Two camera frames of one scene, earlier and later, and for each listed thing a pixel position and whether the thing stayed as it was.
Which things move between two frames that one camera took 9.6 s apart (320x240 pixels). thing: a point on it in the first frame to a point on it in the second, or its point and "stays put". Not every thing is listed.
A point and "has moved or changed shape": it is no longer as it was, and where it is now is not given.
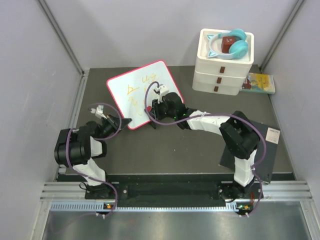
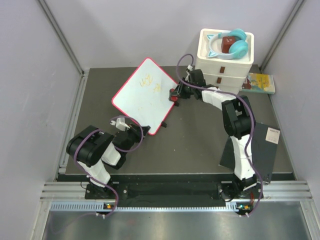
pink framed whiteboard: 129,90 has moved or changed shape
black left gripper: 114,122 to 136,131
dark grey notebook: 266,153 stays put
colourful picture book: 261,83 stays put
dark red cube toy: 226,43 stays put
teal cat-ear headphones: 238,49 stays put
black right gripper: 155,112 to 180,88
